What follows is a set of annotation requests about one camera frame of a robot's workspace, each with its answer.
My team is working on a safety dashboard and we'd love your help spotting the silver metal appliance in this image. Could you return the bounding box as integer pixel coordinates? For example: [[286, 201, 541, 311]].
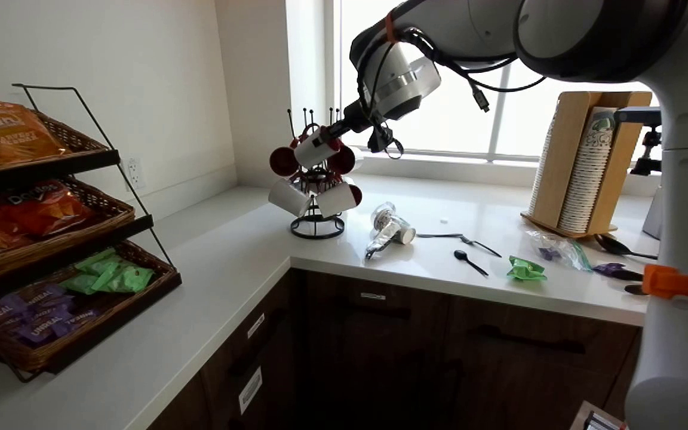
[[641, 178, 668, 241]]

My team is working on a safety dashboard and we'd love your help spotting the green snack packet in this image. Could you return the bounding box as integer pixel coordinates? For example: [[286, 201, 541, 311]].
[[70, 245, 126, 278], [504, 252, 549, 287], [60, 263, 157, 299]]

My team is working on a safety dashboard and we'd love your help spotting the black wire tiered rack frame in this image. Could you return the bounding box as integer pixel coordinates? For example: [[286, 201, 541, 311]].
[[0, 81, 184, 385]]

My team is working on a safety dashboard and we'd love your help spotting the black camera stand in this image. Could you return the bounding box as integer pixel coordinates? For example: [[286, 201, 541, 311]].
[[628, 124, 664, 178]]

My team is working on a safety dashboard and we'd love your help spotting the clear plastic bag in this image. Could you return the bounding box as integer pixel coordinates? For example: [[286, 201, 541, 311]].
[[523, 226, 595, 275]]

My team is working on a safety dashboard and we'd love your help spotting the black stereo camera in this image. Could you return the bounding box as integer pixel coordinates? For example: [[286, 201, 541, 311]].
[[615, 105, 664, 126]]

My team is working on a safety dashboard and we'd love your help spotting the dotted paper cup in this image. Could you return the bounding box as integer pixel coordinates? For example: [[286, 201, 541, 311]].
[[368, 201, 402, 234]]

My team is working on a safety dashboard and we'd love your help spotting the orange strap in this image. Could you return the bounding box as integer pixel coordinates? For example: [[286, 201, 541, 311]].
[[641, 259, 688, 307], [380, 10, 402, 42]]

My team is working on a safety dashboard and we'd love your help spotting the large black spoon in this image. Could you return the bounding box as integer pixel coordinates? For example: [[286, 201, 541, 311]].
[[592, 232, 662, 263]]

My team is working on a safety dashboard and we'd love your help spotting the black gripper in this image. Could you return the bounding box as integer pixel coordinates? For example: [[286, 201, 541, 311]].
[[324, 96, 383, 145]]

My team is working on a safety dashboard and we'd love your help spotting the black plastic knife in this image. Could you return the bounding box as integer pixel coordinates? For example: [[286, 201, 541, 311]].
[[414, 230, 506, 259]]

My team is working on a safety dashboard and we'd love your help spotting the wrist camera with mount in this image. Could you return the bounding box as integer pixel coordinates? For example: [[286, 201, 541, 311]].
[[365, 118, 407, 163]]

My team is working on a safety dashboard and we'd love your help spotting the small black plastic spoon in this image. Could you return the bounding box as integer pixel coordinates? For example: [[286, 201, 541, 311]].
[[453, 249, 493, 278]]

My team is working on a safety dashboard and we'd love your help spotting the purple plastic spoon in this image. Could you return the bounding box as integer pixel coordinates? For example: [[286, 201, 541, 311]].
[[592, 259, 647, 281]]

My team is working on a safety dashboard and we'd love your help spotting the white mug red inside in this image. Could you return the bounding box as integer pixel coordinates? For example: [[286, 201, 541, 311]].
[[292, 128, 340, 172], [266, 176, 312, 216], [269, 144, 302, 178], [318, 178, 365, 219], [328, 144, 358, 176]]

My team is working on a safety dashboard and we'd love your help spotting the wooden dispenser holder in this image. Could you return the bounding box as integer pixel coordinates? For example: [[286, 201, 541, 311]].
[[522, 87, 656, 243]]

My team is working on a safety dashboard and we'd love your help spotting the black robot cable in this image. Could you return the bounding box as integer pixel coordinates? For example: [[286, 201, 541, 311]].
[[394, 26, 549, 115]]

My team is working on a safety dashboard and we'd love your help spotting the large white cabinet label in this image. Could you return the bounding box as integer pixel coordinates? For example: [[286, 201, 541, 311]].
[[238, 362, 269, 415]]

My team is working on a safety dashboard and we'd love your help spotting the small brown-edged box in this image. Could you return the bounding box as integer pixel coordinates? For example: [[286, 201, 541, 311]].
[[570, 398, 628, 430]]

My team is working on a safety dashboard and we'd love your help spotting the black metal mug rack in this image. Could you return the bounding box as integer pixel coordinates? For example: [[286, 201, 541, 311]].
[[283, 105, 350, 241]]

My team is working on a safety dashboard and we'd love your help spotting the wicker basket dark wood rim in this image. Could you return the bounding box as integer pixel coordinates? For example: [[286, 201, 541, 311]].
[[0, 176, 156, 292], [0, 109, 123, 190], [0, 237, 184, 385]]

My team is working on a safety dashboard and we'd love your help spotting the orange chips bag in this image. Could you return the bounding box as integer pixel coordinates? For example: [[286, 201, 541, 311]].
[[0, 90, 67, 166]]

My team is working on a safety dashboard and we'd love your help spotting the dark brown wooden cabinet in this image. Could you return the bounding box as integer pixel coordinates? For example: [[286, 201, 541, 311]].
[[149, 264, 650, 430]]

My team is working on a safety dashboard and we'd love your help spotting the purple snack packet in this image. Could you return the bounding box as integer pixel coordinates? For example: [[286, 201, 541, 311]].
[[0, 292, 40, 329], [17, 284, 100, 349]]

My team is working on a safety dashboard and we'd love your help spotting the white speckled paper roll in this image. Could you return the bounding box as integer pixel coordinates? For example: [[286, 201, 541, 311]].
[[558, 105, 621, 239]]

